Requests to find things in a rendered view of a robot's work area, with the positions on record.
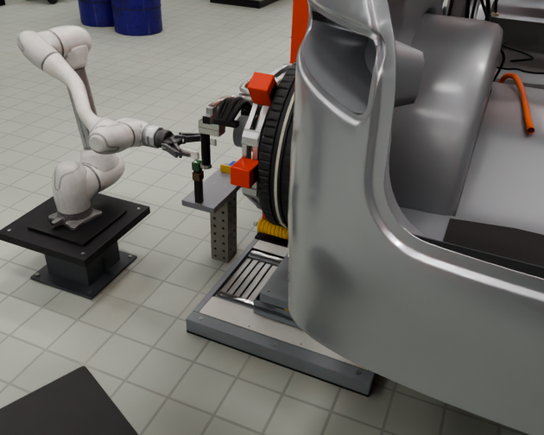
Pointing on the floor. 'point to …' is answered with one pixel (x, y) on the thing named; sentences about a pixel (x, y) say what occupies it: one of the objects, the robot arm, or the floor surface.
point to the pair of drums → (123, 15)
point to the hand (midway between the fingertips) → (205, 148)
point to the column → (224, 231)
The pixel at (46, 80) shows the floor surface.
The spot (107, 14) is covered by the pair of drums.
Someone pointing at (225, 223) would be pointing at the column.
